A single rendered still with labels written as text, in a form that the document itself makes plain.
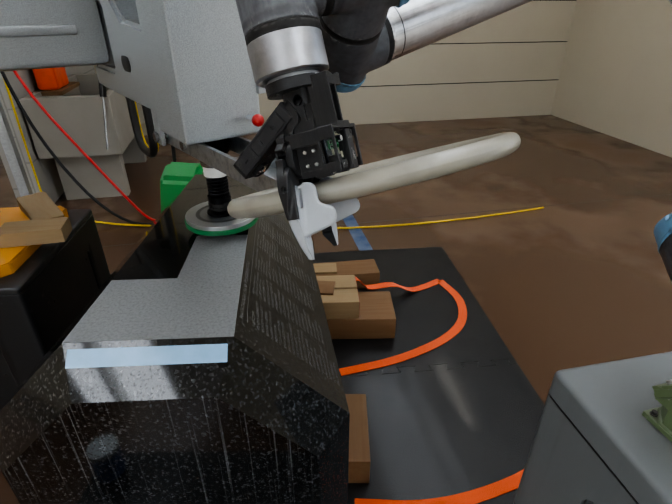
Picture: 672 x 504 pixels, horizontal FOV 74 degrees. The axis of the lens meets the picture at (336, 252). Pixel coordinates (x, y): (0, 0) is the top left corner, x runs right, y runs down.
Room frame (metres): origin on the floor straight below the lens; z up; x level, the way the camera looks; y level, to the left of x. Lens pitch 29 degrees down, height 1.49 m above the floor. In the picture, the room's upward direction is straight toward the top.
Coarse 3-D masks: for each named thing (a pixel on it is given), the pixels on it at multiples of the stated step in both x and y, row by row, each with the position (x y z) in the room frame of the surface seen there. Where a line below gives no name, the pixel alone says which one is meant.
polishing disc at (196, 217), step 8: (192, 208) 1.28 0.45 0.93; (200, 208) 1.28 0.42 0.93; (208, 208) 1.28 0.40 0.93; (192, 216) 1.22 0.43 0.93; (200, 216) 1.22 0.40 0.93; (208, 216) 1.22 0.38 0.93; (192, 224) 1.17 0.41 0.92; (200, 224) 1.17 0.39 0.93; (208, 224) 1.17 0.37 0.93; (216, 224) 1.17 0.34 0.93; (224, 224) 1.17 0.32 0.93; (232, 224) 1.17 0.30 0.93; (240, 224) 1.18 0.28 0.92
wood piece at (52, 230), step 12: (0, 228) 1.34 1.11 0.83; (12, 228) 1.34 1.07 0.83; (24, 228) 1.34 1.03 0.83; (36, 228) 1.34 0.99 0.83; (48, 228) 1.34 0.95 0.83; (60, 228) 1.34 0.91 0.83; (0, 240) 1.29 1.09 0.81; (12, 240) 1.30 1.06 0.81; (24, 240) 1.31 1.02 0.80; (36, 240) 1.32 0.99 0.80; (48, 240) 1.32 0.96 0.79; (60, 240) 1.33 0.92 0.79
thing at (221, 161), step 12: (156, 132) 1.36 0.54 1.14; (180, 144) 1.26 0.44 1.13; (204, 144) 1.16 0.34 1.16; (240, 144) 1.23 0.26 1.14; (192, 156) 1.22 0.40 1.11; (204, 156) 1.15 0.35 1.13; (216, 156) 1.09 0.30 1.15; (228, 156) 1.04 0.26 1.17; (216, 168) 1.10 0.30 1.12; (228, 168) 1.04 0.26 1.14; (240, 180) 1.00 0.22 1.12; (252, 180) 0.95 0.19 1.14; (264, 180) 0.91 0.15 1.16; (276, 180) 0.87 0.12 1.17
